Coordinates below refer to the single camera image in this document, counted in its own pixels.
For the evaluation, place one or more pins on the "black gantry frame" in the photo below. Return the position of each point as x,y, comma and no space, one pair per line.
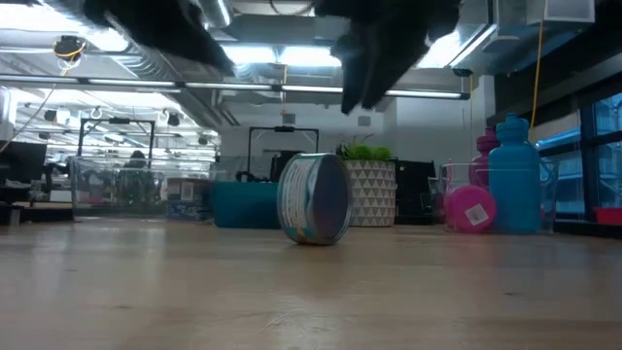
119,120
284,129

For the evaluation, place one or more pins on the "ceiling light panel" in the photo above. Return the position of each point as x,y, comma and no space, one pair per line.
282,54

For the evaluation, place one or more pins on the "black computer monitor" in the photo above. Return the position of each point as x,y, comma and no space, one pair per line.
415,192
22,163

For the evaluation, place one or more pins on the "black round hanging device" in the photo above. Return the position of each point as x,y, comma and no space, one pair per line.
68,47

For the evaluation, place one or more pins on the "succulent in patterned pot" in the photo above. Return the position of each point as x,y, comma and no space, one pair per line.
371,187

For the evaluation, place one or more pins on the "red background object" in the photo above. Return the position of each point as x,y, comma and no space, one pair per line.
608,216

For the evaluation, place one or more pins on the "blue plastic water bottle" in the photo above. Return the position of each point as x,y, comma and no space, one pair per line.
514,175

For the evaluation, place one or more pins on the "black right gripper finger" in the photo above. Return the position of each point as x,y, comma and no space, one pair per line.
389,73
355,73

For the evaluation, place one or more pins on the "teal plastic tray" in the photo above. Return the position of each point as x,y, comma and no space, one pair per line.
245,204

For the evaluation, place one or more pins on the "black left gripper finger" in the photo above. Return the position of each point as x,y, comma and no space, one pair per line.
204,51

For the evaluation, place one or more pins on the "wide clear plastic bin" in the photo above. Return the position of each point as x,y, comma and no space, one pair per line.
121,187

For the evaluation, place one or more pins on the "silver-lid yellowfin tuna can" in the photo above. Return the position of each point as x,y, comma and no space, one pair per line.
313,199

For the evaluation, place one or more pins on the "person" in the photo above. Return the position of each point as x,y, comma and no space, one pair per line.
137,163

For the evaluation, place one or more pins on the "long white light bar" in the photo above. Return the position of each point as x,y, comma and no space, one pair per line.
233,86

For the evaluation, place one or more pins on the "pink plastic water bottle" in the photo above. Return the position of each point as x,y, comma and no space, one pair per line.
469,208

